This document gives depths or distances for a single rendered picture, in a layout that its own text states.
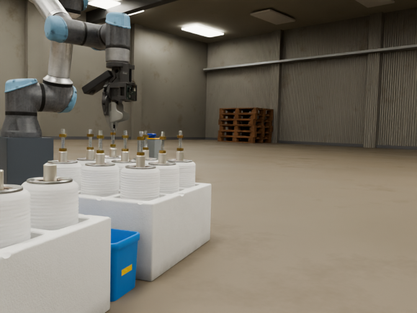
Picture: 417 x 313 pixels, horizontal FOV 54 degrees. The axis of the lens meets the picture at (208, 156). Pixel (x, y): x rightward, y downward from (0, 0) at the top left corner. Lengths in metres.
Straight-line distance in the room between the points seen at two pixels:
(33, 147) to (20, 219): 1.06
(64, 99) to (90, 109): 9.76
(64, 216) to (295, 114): 11.60
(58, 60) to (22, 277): 1.24
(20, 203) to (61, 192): 0.10
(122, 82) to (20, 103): 0.54
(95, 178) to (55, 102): 0.78
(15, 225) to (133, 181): 0.39
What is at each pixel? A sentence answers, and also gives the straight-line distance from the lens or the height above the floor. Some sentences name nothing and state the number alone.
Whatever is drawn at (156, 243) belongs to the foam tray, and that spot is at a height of 0.09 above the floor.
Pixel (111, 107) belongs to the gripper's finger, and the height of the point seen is 0.41.
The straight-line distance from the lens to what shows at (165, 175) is 1.08.
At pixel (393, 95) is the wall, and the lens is 11.08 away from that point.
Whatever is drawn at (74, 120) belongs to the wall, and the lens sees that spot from 11.29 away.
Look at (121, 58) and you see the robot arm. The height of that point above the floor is 0.56.
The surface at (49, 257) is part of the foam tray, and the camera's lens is 0.67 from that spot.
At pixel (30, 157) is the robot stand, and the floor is 0.22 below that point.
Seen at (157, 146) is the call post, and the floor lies 0.28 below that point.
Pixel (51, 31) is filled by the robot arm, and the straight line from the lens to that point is 1.36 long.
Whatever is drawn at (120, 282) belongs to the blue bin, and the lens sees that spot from 0.88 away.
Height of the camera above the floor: 0.35
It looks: 4 degrees down
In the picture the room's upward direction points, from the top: 2 degrees clockwise
